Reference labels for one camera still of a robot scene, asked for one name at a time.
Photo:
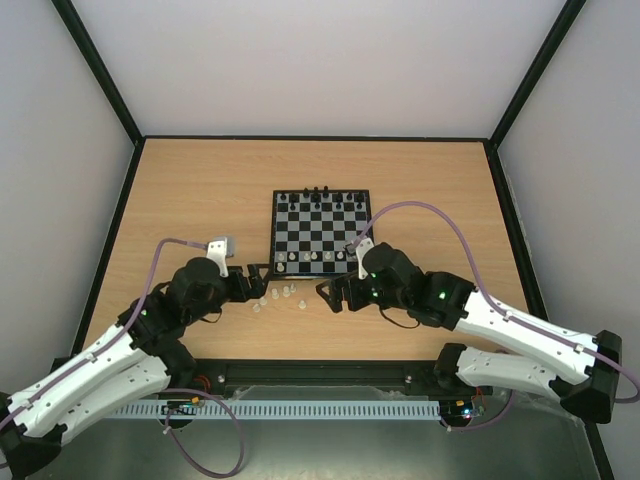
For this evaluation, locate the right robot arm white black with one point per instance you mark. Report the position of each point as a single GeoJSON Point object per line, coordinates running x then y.
{"type": "Point", "coordinates": [576, 370]}

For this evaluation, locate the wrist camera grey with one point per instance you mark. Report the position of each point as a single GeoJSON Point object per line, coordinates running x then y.
{"type": "Point", "coordinates": [219, 250]}
{"type": "Point", "coordinates": [356, 253]}

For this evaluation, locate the metal sheet front panel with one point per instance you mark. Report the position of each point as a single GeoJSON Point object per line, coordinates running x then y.
{"type": "Point", "coordinates": [530, 442]}

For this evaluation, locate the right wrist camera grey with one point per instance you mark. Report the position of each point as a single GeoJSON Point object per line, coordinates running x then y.
{"type": "Point", "coordinates": [356, 253]}

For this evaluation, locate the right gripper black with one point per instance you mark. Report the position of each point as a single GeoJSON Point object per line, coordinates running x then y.
{"type": "Point", "coordinates": [344, 291]}

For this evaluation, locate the white slotted cable duct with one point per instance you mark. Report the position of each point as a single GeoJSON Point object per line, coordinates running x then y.
{"type": "Point", "coordinates": [312, 410]}

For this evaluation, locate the black aluminium frame rail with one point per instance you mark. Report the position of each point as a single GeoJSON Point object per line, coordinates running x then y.
{"type": "Point", "coordinates": [412, 378]}

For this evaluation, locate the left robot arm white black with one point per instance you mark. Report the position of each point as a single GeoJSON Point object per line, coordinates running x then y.
{"type": "Point", "coordinates": [140, 355]}

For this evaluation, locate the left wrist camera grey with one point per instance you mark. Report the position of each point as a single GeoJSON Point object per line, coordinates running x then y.
{"type": "Point", "coordinates": [219, 250]}

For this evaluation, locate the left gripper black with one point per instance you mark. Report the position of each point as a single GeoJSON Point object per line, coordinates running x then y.
{"type": "Point", "coordinates": [258, 288]}

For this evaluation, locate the black white chess board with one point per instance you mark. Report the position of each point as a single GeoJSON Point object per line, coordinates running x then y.
{"type": "Point", "coordinates": [307, 230]}

